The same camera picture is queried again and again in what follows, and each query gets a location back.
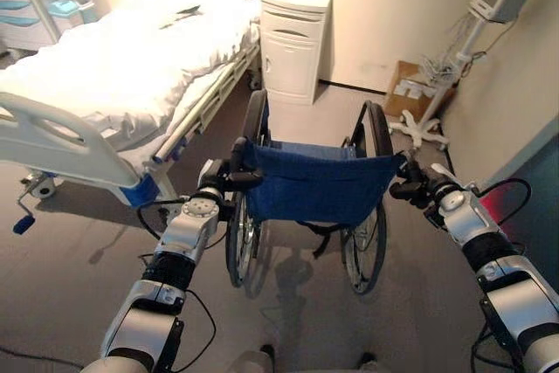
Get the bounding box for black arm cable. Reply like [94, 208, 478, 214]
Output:
[135, 197, 190, 242]
[467, 177, 533, 234]

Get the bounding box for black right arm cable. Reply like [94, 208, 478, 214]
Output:
[467, 177, 533, 234]

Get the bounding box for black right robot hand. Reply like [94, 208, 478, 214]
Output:
[389, 162, 465, 211]

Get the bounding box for white monitor stand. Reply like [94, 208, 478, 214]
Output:
[388, 10, 481, 151]

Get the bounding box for brown cardboard box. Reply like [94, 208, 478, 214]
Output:
[382, 59, 459, 123]

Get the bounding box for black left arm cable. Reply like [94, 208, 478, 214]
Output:
[135, 197, 190, 242]

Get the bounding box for white bed sheet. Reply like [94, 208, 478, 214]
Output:
[0, 0, 263, 147]

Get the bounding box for white hospital bed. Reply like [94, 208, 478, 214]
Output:
[0, 0, 265, 209]

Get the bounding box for blue seat wheelchair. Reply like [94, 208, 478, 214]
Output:
[224, 88, 408, 296]

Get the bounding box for blue bed crank handle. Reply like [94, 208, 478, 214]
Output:
[11, 196, 37, 235]

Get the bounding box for black cable on floor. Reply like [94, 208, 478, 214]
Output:
[0, 345, 84, 369]

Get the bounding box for white bedside cabinet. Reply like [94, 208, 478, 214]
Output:
[259, 0, 334, 106]

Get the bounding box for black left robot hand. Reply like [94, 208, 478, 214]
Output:
[197, 158, 264, 196]

